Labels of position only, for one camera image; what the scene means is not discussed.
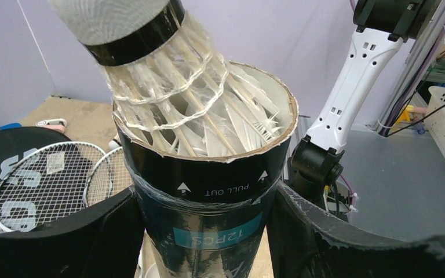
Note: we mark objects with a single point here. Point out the far white shuttlecock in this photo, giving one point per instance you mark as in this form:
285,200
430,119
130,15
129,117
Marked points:
115,143

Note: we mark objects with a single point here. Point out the lower white badminton racket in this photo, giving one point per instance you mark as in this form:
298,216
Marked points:
109,177

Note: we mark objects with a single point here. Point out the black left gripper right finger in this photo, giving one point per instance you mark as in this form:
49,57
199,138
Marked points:
306,241

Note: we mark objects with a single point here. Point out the pink white small object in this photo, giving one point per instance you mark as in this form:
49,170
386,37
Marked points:
58,124

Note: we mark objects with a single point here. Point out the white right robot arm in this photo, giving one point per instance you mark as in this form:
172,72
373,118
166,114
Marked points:
382,27

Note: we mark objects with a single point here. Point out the white badminton racket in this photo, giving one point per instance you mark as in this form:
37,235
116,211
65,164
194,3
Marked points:
46,185
109,177

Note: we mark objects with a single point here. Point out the black shuttlecock tube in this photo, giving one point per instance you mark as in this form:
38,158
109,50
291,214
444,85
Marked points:
206,216

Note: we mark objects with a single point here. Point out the black racket bag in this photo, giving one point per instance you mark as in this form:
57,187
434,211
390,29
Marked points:
16,143

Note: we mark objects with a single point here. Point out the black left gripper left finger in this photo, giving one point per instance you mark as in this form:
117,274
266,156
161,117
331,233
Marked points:
103,240

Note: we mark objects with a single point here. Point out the upper white badminton racket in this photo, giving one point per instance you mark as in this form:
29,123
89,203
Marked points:
46,185

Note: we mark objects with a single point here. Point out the white feather shuttlecock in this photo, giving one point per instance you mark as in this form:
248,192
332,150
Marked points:
171,88

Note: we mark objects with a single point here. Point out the blue small object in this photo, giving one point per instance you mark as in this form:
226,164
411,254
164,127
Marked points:
10,126

